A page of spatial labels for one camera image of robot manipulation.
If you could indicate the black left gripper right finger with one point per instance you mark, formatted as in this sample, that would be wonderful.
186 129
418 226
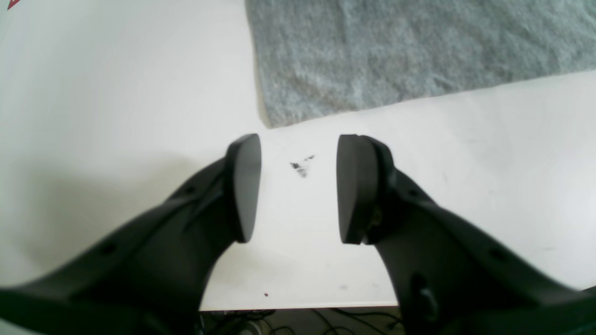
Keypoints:
449 277

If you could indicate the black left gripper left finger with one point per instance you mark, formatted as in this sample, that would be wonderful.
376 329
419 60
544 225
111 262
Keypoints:
149 276

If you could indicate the grey t-shirt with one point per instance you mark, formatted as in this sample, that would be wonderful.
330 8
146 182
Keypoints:
317 58

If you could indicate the red warning triangle sticker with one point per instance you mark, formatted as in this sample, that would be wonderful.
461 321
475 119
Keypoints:
12 3

